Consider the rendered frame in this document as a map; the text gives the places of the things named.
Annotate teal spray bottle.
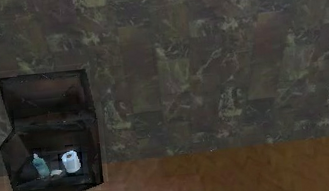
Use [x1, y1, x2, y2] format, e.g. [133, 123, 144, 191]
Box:
[30, 151, 52, 179]

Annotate dark wooden open cabinet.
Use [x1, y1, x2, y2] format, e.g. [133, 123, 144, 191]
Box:
[0, 67, 106, 191]

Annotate white toilet paper roll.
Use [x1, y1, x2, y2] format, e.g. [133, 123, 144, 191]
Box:
[59, 149, 82, 175]

